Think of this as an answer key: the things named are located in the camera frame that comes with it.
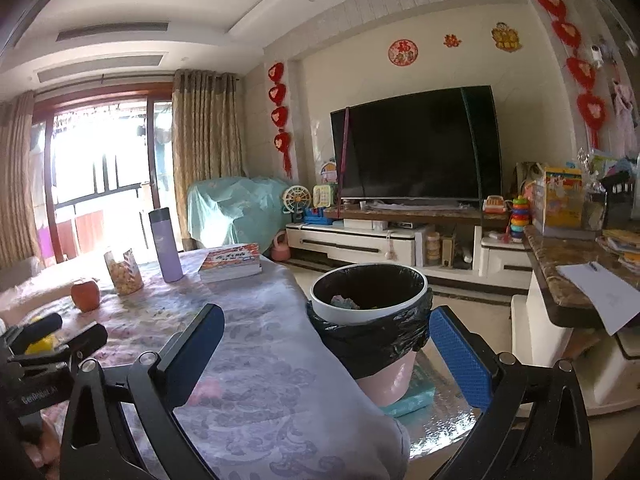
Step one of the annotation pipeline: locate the teal tissue pack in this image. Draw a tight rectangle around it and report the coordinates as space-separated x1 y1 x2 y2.
380 360 437 417

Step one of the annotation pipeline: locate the person's left hand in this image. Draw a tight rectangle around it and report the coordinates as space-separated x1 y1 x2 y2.
36 417 64 466

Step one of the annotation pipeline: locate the white television cabinet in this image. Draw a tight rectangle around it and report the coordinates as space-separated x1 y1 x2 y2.
285 200 533 291

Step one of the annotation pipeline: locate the colourful printed box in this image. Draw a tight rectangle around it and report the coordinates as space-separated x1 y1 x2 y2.
532 166 585 231

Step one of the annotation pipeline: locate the pink ribbon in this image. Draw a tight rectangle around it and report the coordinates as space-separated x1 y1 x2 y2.
337 107 352 221

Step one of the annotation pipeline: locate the blue toy tray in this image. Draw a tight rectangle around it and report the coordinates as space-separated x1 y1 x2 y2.
302 207 335 226

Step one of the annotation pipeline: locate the red apple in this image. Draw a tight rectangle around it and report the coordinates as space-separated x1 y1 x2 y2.
70 278 101 313

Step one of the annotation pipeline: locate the black box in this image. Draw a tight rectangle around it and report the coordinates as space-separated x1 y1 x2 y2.
600 170 640 231

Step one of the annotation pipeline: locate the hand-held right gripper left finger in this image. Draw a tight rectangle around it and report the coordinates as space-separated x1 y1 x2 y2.
60 302 226 480

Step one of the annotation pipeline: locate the red heart ornament string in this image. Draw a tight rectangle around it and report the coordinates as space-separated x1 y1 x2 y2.
267 61 294 178
536 0 607 148

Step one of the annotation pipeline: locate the book on table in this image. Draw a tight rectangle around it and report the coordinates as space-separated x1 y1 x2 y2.
197 243 263 283

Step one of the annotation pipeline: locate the toy ferris wheel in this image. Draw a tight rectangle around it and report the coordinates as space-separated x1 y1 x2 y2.
281 185 311 223

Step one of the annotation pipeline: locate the teal furniture cover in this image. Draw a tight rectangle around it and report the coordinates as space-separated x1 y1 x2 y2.
186 175 296 252

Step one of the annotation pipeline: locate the silver foil mat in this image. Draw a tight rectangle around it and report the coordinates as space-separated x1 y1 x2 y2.
407 350 481 461

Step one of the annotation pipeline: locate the round red wall decal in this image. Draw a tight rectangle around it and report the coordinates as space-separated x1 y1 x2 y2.
388 39 418 67

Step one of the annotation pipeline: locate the pink hanging garment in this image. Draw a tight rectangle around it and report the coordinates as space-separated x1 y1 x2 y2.
611 77 640 158

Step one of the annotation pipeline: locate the black trash bin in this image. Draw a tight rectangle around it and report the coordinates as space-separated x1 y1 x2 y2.
306 262 433 408

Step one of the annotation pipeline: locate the stack of booklets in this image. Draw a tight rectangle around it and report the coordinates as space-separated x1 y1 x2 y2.
597 229 640 266

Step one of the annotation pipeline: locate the beige patterned curtain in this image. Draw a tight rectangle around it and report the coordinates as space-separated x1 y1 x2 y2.
171 67 245 253
0 91 43 271

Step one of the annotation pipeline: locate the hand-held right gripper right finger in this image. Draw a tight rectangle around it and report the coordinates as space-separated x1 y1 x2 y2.
428 305 601 480

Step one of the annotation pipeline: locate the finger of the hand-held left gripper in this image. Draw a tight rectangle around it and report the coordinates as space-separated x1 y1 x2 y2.
7 324 109 368
5 312 64 348

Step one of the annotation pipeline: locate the sliding glass door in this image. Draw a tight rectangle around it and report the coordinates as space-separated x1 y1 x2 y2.
30 85 176 263

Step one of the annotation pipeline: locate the ceiling air vent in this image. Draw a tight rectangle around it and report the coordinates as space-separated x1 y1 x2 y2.
56 21 170 43

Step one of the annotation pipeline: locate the rainbow stacking rings toy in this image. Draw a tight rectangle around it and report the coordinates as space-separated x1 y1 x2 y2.
507 195 528 243

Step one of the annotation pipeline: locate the gold figure wall decal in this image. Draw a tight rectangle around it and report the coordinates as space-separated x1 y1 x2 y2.
491 21 522 53

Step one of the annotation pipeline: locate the white paper sheet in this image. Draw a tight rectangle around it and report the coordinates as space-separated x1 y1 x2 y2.
556 260 640 337

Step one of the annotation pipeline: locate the glass jar of snack balls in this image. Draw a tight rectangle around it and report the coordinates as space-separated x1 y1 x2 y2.
103 248 145 296

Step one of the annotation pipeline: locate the black flat television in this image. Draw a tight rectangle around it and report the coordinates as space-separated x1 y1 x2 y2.
330 85 502 202

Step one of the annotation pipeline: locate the purple thermos bottle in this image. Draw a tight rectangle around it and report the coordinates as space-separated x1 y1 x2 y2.
148 206 184 283

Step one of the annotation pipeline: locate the brown gift bag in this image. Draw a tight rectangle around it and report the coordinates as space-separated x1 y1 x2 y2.
515 161 543 198

